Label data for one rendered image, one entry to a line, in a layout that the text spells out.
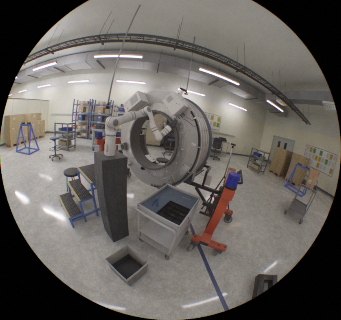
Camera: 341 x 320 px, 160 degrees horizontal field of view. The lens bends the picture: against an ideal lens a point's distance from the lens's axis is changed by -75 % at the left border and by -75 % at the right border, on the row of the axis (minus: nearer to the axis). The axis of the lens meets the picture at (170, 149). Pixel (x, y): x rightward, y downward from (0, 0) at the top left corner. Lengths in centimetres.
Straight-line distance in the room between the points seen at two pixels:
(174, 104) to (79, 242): 203
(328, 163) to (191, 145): 845
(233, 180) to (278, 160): 616
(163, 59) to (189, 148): 398
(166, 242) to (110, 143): 111
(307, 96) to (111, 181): 578
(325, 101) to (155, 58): 613
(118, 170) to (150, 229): 77
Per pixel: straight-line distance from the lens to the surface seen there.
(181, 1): 331
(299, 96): 560
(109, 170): 103
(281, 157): 710
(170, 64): 483
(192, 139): 140
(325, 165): 898
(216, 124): 791
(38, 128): 809
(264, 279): 181
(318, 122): 944
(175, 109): 138
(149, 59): 487
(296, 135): 969
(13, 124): 707
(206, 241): 157
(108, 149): 107
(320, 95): 538
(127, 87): 717
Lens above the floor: 145
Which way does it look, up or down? 13 degrees down
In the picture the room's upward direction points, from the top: 9 degrees clockwise
